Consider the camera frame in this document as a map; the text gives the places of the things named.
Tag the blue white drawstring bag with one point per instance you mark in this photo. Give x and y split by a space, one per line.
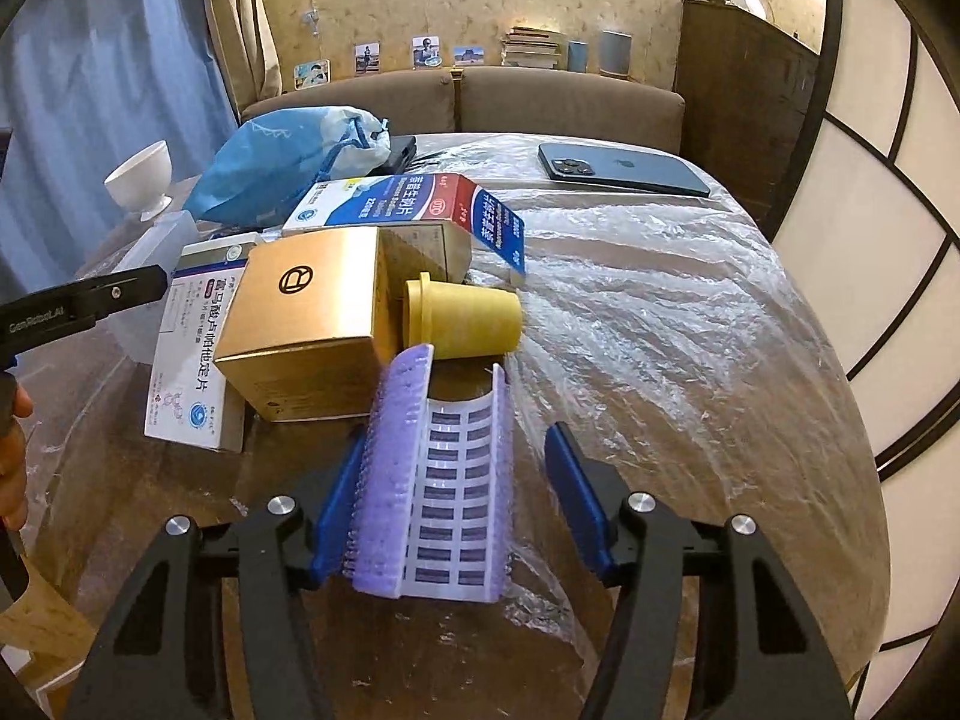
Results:
261 173

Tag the blue iPhone smartphone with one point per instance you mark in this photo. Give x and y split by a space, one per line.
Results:
623 168

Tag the grey cylindrical speaker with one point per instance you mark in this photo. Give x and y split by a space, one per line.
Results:
615 53

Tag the white ceramic bowl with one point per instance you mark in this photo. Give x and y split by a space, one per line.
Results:
139 185

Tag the photo card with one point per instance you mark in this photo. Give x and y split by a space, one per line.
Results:
426 52
466 56
367 58
310 74

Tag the white pink medicine box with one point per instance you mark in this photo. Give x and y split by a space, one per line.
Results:
189 401

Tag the person left hand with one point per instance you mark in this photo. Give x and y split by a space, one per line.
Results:
13 503

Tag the photo card leftmost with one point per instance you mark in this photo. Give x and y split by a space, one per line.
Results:
310 74

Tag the black phone case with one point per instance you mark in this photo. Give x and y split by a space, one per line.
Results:
403 152

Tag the blue cup on shelf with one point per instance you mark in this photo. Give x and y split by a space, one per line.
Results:
577 56

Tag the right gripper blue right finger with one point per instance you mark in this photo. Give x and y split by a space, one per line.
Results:
760 651

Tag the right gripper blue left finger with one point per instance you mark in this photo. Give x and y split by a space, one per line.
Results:
160 650

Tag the blue red naproxen box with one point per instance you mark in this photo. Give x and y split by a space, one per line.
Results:
435 220

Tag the beige curtain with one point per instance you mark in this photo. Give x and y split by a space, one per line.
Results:
245 49

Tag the stack of books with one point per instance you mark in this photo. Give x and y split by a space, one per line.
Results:
528 47

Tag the gold L'Oreal box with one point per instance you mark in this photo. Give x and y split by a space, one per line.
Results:
317 315

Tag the yellow plastic cup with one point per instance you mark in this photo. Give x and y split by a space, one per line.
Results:
460 321

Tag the brown sofa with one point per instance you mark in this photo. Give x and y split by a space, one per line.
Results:
504 99

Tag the shoji screen divider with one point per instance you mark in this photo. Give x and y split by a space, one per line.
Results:
871 236

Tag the blue curtain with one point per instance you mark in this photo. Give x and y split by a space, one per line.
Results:
86 84

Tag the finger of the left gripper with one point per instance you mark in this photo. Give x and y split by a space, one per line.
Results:
74 307

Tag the dark wooden cabinet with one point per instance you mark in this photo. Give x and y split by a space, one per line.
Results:
747 86

